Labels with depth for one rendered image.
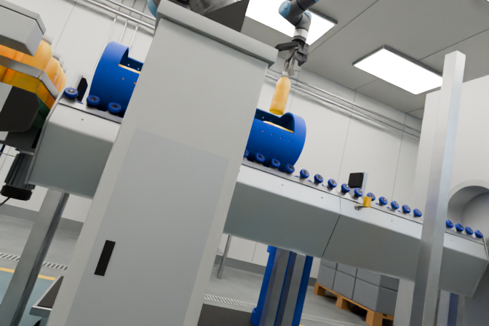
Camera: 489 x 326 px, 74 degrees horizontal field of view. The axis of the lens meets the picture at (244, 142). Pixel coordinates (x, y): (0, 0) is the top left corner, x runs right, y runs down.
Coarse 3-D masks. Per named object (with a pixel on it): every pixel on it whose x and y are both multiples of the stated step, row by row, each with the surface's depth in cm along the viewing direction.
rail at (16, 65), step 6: (0, 60) 99; (6, 60) 99; (12, 60) 100; (6, 66) 99; (12, 66) 100; (18, 66) 100; (24, 66) 101; (30, 66) 101; (24, 72) 101; (30, 72) 101; (36, 72) 102
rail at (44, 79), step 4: (44, 72) 104; (40, 76) 103; (44, 76) 105; (40, 80) 104; (44, 80) 106; (48, 80) 110; (44, 84) 108; (48, 84) 111; (52, 84) 116; (48, 88) 113; (52, 88) 117; (52, 92) 119; (56, 92) 124; (52, 96) 122; (56, 96) 125
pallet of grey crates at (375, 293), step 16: (320, 272) 457; (336, 272) 426; (352, 272) 399; (368, 272) 375; (320, 288) 451; (336, 288) 416; (352, 288) 390; (368, 288) 367; (384, 288) 357; (336, 304) 406; (368, 304) 360; (384, 304) 354; (368, 320) 351
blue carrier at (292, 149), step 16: (112, 48) 119; (128, 48) 129; (112, 64) 117; (128, 64) 140; (96, 80) 115; (112, 80) 117; (128, 80) 118; (112, 96) 118; (128, 96) 119; (256, 112) 158; (288, 112) 152; (256, 128) 134; (272, 128) 136; (288, 128) 159; (304, 128) 143; (256, 144) 135; (272, 144) 137; (288, 144) 138; (288, 160) 141
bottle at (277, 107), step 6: (282, 78) 154; (288, 78) 156; (276, 84) 155; (282, 84) 152; (288, 84) 153; (276, 90) 153; (282, 90) 152; (288, 90) 153; (276, 96) 151; (282, 96) 151; (276, 102) 150; (282, 102) 150; (270, 108) 151; (276, 108) 149; (282, 108) 150; (276, 114) 155; (282, 114) 153
